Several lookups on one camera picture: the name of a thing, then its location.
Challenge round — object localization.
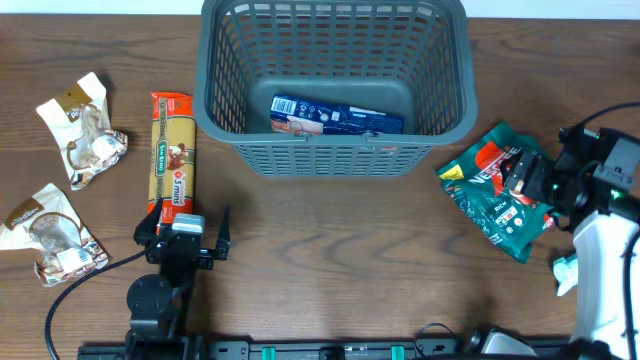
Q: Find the blue food box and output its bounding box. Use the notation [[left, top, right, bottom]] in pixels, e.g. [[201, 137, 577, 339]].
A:
[[270, 94, 404, 136]]

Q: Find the upper white brown snack bag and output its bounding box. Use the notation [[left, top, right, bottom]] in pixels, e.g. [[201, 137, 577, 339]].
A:
[[36, 72, 128, 191]]

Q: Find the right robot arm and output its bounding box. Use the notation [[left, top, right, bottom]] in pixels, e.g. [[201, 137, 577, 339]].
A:
[[438, 123, 639, 359]]

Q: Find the left black cable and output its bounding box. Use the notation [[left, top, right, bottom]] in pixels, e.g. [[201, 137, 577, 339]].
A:
[[44, 248, 151, 360]]

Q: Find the white brown snack bag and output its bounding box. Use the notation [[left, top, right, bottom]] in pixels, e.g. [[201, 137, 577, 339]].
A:
[[36, 72, 128, 191], [1, 183, 109, 287]]

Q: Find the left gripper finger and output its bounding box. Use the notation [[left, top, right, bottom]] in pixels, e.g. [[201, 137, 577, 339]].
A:
[[215, 206, 231, 260], [133, 198, 163, 246]]

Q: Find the right black cable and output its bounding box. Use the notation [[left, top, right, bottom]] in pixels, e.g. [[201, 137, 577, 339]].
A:
[[574, 101, 640, 360]]

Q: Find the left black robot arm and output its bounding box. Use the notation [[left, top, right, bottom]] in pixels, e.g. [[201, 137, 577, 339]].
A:
[[124, 202, 230, 360]]

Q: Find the lower white brown snack bag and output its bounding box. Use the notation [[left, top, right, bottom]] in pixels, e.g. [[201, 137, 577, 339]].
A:
[[1, 183, 109, 287]]

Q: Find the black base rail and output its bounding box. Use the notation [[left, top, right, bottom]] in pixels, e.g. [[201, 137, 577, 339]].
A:
[[77, 333, 581, 360]]

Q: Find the green Nescafe coffee bag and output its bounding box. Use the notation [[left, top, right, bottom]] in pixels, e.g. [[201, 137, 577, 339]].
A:
[[436, 122, 553, 263]]

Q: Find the black cable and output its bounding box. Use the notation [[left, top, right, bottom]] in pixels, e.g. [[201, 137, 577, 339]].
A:
[[574, 101, 640, 360], [44, 248, 151, 360]]

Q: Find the grey plastic basket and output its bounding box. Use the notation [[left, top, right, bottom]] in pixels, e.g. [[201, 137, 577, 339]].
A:
[[194, 0, 478, 177]]

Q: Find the San Remo spaghetti pack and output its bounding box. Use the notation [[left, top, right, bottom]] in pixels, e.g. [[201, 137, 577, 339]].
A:
[[148, 92, 196, 227]]

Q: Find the white teal tissue pack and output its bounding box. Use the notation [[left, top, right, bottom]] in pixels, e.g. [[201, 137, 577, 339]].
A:
[[552, 254, 579, 297]]

